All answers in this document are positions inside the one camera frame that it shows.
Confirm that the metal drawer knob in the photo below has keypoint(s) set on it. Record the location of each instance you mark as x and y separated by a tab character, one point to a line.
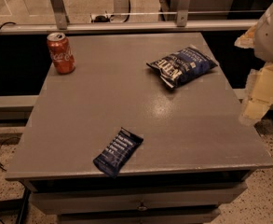
142	207

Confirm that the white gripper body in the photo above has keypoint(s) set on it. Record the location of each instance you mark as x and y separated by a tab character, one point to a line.
272	36

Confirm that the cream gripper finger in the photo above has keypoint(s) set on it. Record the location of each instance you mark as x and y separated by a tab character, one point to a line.
259	95
246	41

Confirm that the metal railing frame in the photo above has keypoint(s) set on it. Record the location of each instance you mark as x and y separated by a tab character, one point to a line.
33	17

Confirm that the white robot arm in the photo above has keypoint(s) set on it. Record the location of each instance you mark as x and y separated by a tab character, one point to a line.
259	85

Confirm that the grey drawer cabinet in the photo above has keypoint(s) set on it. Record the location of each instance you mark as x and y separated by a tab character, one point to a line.
194	157

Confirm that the red coca-cola can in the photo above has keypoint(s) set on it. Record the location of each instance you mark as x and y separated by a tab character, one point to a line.
60	53

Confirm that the blue kettle chip bag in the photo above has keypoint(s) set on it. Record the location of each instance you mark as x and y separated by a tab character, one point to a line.
183	66

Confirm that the blue rxbar blueberry bar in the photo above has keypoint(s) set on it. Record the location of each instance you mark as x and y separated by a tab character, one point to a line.
117	153

